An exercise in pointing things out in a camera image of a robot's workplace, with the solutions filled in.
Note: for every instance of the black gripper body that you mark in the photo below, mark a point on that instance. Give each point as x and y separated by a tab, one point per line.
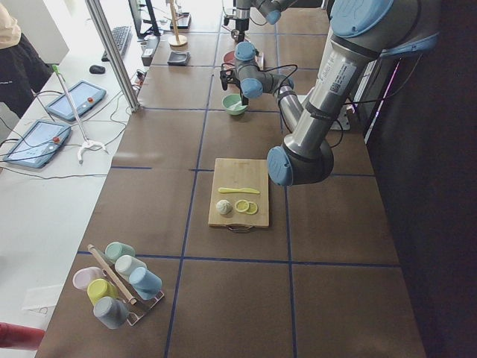
242	23

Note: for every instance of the white ceramic spoon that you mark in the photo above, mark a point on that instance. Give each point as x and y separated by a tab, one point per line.
235	107

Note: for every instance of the stainless steel ice scoop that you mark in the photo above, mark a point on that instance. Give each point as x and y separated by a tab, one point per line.
235	34

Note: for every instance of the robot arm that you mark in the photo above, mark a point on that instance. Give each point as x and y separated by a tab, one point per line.
270	10
360	32

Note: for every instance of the green bowl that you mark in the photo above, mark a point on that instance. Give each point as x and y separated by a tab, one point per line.
232	104

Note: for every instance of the pink bowl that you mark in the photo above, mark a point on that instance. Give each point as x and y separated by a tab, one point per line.
229	58

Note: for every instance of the white square tray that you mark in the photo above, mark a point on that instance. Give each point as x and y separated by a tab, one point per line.
260	60

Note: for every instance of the dark square dish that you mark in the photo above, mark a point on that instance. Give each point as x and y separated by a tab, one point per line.
178	58

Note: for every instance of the wooden cutting board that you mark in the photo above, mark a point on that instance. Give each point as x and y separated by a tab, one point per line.
240	173

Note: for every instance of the black monitor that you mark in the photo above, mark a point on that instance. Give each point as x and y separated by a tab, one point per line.
144	20

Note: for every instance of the yellow plastic knife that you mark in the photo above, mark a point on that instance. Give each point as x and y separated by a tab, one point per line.
246	190

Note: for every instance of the white steamed bun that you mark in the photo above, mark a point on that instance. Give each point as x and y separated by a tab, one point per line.
223	207

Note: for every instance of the black keyboard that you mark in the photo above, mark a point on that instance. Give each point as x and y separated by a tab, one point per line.
122	37

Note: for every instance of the black computer mouse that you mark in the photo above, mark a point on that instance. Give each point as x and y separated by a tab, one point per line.
97	70

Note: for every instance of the teach pendant far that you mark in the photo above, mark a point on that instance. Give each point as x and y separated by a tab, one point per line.
84	95

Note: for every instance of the teach pendant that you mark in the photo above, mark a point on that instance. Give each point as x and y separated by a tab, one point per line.
39	144
84	95

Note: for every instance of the white grabber stick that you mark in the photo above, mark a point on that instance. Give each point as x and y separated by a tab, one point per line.
88	144

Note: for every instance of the green cup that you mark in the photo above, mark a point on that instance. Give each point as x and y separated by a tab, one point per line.
115	250

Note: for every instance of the white cup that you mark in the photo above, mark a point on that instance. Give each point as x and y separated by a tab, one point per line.
126	264

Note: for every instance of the blue cup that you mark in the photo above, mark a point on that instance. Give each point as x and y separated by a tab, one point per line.
145	282

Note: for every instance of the teach pendant near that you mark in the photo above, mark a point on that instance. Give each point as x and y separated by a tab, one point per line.
39	144

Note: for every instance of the person in dark trousers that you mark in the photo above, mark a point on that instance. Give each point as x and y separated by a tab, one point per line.
23	72

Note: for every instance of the yellow cup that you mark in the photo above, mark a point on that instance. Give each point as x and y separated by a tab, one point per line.
100	288

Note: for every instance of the pink cup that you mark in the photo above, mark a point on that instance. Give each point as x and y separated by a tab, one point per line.
83	277

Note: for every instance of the grey cup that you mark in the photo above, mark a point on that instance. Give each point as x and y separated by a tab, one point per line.
111	312

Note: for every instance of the red object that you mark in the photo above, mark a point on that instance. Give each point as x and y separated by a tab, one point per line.
20	337

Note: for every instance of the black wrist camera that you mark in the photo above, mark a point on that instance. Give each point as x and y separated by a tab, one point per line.
226	75

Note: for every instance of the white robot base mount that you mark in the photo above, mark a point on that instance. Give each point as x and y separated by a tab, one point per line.
342	123

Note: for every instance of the aluminium frame post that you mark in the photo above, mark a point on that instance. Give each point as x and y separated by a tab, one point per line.
102	26

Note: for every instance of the wooden rack handle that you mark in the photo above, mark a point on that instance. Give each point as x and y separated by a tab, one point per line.
107	267

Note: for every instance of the wire cup rack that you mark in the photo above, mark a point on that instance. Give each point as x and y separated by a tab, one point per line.
141	308

